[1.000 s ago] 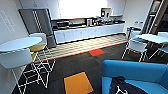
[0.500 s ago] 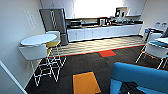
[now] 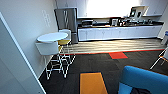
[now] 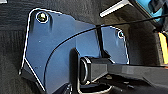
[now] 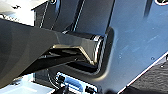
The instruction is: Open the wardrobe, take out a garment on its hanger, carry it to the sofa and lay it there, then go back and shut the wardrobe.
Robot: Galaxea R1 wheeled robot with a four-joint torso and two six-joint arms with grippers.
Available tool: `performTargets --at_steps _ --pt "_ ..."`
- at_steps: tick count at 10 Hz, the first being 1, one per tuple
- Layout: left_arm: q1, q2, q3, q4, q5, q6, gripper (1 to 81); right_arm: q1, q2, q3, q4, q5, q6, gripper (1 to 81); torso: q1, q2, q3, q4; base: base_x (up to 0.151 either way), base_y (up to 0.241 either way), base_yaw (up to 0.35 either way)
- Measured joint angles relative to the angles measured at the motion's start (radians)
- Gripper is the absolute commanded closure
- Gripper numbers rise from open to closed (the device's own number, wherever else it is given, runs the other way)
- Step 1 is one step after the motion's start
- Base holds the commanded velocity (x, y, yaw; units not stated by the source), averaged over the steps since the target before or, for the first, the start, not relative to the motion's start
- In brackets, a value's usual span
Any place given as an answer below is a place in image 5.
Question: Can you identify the white box with blue middle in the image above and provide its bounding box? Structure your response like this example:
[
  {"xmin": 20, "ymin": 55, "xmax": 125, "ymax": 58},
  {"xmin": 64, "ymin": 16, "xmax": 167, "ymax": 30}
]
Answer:
[{"xmin": 52, "ymin": 71, "xmax": 102, "ymax": 94}]

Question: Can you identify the thick grey robot limb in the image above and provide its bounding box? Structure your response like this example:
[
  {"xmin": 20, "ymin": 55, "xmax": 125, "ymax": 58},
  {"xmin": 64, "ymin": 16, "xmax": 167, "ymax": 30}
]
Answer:
[{"xmin": 0, "ymin": 17, "xmax": 108, "ymax": 90}]

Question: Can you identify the white box on cart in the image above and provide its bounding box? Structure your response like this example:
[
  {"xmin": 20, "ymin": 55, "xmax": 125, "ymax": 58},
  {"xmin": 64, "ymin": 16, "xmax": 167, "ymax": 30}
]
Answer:
[{"xmin": 0, "ymin": 0, "xmax": 50, "ymax": 27}]

